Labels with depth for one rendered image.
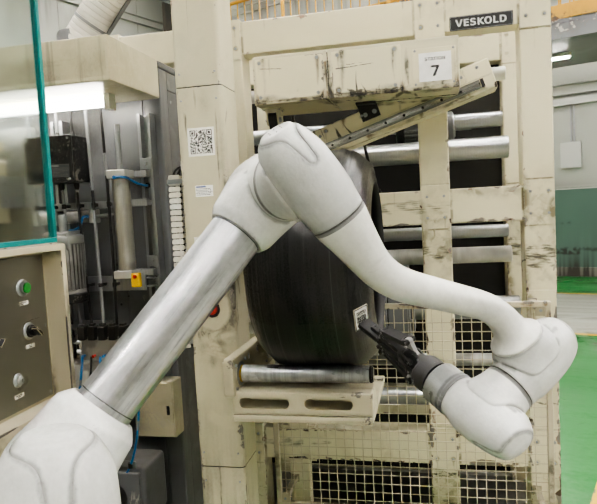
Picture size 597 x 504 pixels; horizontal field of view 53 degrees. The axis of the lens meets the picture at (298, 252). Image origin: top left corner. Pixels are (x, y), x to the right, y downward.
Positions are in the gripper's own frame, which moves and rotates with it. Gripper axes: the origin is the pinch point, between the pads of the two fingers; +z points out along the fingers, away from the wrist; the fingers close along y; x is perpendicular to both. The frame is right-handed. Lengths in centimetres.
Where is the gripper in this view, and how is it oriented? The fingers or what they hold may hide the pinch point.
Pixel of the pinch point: (373, 330)
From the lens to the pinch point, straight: 139.5
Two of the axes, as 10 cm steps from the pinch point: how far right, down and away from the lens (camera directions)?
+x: 8.3, -4.1, 3.8
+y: 1.5, 8.2, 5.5
